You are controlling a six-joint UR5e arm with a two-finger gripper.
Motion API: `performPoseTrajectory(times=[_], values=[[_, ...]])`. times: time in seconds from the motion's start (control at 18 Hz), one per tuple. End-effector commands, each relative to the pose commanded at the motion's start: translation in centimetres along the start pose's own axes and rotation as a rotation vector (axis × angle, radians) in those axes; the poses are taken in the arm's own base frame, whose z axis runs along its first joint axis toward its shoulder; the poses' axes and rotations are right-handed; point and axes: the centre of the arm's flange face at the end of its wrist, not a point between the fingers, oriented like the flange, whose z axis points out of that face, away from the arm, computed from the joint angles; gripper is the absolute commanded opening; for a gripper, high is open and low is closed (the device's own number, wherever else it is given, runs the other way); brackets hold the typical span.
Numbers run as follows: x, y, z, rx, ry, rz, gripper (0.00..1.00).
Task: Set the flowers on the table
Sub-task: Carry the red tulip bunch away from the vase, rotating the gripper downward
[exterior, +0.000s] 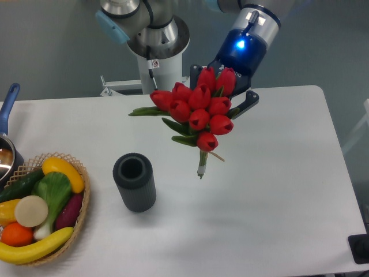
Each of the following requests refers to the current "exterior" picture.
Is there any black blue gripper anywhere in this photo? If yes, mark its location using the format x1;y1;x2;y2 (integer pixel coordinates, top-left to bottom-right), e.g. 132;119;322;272
189;29;267;119

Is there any red tulip bouquet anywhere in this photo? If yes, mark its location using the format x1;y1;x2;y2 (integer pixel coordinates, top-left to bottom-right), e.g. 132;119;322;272
129;67;239;178

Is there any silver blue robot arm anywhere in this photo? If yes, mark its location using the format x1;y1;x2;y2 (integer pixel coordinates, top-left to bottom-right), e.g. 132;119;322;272
95;1;294;118

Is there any dark grey ribbed vase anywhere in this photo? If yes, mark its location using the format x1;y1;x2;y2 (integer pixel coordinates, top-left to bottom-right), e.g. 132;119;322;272
112;152;156;213

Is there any yellow squash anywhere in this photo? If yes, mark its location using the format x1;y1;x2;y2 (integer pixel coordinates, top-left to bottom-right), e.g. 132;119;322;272
42;156;85;194

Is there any green bok choy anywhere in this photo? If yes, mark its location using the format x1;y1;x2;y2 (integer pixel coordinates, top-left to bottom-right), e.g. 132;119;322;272
31;172;71;241

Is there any purple sweet potato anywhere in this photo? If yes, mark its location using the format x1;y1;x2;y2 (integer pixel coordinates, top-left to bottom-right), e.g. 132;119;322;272
55;194;83;230

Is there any woven wicker basket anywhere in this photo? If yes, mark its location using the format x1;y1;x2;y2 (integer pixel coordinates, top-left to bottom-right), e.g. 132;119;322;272
5;152;91;266

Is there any black device at edge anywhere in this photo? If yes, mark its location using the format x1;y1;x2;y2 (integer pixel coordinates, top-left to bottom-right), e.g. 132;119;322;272
348;234;368;264

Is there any dark green cucumber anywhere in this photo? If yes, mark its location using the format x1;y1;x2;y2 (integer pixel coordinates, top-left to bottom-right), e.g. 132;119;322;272
1;169;44;202

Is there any beige round slice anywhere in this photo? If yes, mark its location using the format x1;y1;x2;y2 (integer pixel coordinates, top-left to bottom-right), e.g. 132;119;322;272
14;195;48;227

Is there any yellow bell pepper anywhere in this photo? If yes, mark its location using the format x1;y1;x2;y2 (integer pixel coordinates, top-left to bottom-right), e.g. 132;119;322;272
0;199;20;226

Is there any orange fruit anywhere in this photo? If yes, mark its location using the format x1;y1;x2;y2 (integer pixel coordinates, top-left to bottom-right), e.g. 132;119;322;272
1;222;33;247

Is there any yellow banana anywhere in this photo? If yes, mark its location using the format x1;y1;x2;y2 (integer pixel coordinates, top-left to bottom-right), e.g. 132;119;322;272
1;227;74;265

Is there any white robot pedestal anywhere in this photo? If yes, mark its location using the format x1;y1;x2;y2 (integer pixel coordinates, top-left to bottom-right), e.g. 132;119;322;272
100;54;190;97

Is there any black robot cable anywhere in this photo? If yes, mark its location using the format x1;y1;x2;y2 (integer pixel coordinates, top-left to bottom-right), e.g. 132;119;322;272
145;45;160;94

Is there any white frame at right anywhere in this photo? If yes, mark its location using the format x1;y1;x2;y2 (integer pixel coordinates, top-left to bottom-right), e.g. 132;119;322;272
341;99;368;156

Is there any blue handled saucepan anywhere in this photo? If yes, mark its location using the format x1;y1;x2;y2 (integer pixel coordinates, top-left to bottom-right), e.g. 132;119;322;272
1;83;24;191

